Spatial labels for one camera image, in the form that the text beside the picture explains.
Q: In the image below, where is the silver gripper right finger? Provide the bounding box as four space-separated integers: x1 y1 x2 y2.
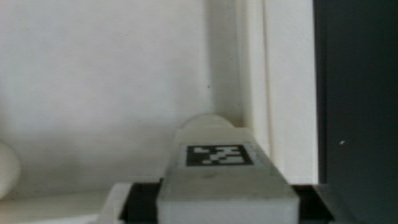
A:
294 185 338 224

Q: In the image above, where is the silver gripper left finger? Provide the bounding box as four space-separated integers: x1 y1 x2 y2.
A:
96 182 162 224

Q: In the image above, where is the white leg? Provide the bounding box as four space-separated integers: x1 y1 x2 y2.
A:
157 114 299 224

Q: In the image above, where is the white square tabletop part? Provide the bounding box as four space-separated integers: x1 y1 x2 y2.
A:
0 0 320 224

